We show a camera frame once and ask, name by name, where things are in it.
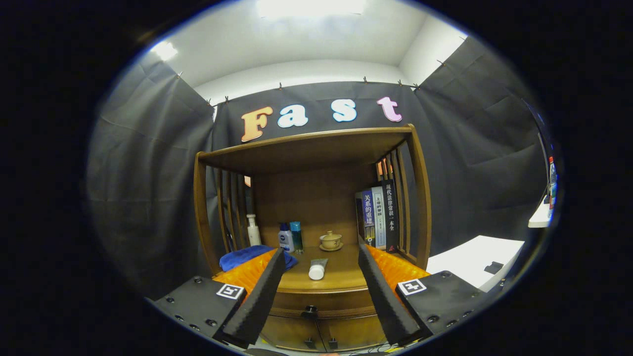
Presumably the white pump bottle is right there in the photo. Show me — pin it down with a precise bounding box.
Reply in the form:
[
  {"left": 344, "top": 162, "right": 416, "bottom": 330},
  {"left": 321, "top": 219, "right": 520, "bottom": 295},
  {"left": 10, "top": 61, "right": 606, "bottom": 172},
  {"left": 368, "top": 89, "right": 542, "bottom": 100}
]
[{"left": 247, "top": 214, "right": 262, "bottom": 246}]

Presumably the clear bottle with red cap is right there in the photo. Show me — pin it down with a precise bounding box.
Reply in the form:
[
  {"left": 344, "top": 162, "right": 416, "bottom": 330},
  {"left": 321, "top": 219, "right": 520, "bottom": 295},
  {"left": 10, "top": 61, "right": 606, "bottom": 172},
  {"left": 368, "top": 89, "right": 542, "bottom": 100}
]
[{"left": 546, "top": 157, "right": 558, "bottom": 218}]

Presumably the white facial cleanser tube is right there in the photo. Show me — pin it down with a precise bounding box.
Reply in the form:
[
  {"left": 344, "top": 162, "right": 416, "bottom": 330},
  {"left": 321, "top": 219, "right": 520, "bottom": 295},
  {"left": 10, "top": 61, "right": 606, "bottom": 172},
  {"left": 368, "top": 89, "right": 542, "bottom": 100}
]
[{"left": 309, "top": 258, "right": 329, "bottom": 281}]

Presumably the large ceiling light panel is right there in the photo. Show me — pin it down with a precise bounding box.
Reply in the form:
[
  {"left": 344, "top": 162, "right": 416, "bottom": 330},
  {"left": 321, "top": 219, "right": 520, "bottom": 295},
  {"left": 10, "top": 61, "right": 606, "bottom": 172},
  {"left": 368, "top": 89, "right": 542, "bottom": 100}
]
[{"left": 255, "top": 0, "right": 369, "bottom": 18}]

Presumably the wooden countertop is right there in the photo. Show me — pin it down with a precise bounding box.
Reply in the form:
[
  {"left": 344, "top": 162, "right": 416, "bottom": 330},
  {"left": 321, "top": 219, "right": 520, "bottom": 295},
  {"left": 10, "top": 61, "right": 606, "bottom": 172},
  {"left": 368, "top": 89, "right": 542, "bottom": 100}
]
[{"left": 214, "top": 243, "right": 430, "bottom": 293}]

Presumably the white bottle with blue cap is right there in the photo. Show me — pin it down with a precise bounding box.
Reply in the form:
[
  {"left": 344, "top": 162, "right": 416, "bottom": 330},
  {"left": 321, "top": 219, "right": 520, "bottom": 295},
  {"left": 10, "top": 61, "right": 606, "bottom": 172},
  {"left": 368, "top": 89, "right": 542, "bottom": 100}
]
[{"left": 278, "top": 222, "right": 295, "bottom": 253}]

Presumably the book with black spine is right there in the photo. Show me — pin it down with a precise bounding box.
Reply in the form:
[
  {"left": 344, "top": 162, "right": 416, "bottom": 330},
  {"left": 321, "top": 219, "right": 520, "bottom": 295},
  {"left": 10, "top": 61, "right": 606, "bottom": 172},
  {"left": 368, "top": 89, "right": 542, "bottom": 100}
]
[{"left": 382, "top": 179, "right": 400, "bottom": 253}]

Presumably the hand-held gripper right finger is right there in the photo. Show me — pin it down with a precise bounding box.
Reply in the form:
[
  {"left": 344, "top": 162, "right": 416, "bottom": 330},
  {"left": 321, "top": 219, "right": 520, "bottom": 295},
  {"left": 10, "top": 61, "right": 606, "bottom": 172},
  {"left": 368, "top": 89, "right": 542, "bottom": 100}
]
[{"left": 358, "top": 243, "right": 488, "bottom": 347}]

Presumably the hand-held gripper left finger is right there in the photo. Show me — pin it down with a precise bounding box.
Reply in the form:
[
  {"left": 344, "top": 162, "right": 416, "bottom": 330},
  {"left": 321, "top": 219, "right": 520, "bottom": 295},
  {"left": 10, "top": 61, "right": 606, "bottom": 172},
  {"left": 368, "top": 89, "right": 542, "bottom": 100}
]
[{"left": 148, "top": 247, "right": 286, "bottom": 348}]

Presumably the white wall shelf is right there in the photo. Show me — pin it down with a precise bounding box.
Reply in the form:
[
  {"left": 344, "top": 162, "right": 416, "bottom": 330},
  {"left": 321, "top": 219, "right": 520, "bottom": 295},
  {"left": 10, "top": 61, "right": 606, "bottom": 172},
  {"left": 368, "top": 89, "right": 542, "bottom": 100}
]
[{"left": 528, "top": 195, "right": 552, "bottom": 228}]

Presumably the blue folded towel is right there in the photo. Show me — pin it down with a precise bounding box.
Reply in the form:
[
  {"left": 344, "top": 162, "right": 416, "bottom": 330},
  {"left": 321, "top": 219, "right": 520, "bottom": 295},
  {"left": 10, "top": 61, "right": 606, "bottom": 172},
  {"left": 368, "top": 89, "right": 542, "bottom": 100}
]
[{"left": 220, "top": 245, "right": 299, "bottom": 272}]

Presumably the book with pale spine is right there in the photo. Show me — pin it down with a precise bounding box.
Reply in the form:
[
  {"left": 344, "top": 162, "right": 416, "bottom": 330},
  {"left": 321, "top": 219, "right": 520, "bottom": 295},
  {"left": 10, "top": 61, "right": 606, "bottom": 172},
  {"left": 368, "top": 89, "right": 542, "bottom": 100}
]
[{"left": 371, "top": 186, "right": 387, "bottom": 249}]

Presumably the wooden cabinet door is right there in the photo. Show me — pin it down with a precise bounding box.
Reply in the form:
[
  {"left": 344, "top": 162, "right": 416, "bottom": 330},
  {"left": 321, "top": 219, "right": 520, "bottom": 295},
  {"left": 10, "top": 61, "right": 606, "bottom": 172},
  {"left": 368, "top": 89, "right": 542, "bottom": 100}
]
[
  {"left": 316, "top": 314, "right": 389, "bottom": 349},
  {"left": 260, "top": 314, "right": 322, "bottom": 352}
]

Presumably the small ceiling light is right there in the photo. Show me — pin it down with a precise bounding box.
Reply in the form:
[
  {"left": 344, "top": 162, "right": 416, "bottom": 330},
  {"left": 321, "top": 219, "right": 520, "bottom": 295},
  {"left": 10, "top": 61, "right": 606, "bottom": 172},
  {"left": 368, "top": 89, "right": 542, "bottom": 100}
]
[{"left": 151, "top": 41, "right": 179, "bottom": 62}]

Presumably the brown wooden cabinet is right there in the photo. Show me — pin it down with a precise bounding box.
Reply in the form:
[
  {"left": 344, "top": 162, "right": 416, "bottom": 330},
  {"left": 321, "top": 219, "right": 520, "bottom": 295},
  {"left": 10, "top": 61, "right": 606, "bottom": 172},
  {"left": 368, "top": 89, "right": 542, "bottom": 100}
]
[{"left": 194, "top": 124, "right": 432, "bottom": 353}]

